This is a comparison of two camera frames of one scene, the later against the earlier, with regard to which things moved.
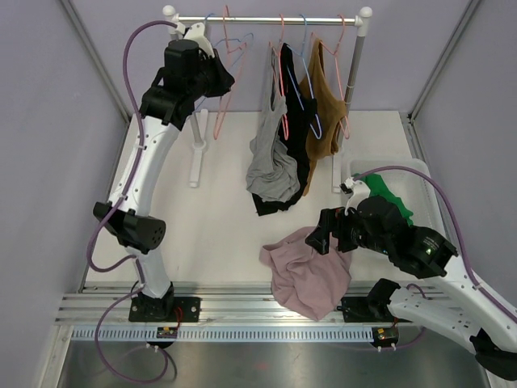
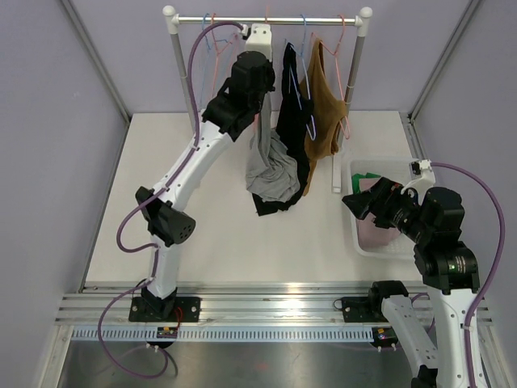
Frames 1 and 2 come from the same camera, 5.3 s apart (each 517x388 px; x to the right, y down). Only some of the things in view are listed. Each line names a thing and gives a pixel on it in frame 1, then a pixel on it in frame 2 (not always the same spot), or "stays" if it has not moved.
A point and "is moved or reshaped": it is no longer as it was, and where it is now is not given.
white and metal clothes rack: x=199 y=120 stays
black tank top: x=300 y=103 stays
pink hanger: x=242 y=47 to x=218 y=52
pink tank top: x=303 y=280 is moved or reshaped
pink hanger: x=283 y=105 to x=258 y=115
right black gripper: x=319 y=238 to x=382 y=197
